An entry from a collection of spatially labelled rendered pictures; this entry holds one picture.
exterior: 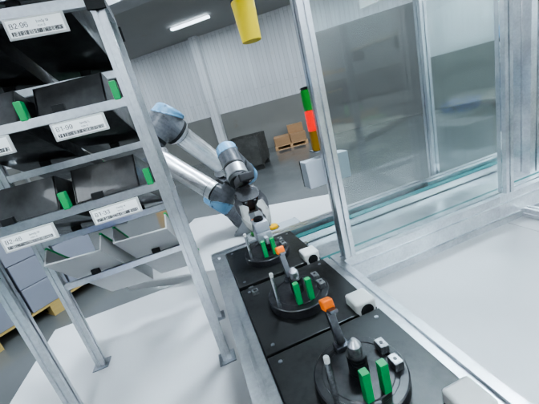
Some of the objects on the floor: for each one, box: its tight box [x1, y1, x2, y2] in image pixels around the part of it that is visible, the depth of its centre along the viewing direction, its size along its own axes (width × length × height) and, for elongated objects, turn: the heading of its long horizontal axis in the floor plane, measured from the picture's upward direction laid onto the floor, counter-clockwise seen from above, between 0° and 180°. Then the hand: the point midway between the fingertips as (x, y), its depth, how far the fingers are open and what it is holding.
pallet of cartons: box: [274, 122, 309, 152], centre depth 1009 cm, size 122×93×68 cm
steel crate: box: [228, 131, 270, 170], centre depth 791 cm, size 99×120×85 cm
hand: (260, 224), depth 88 cm, fingers closed on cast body, 4 cm apart
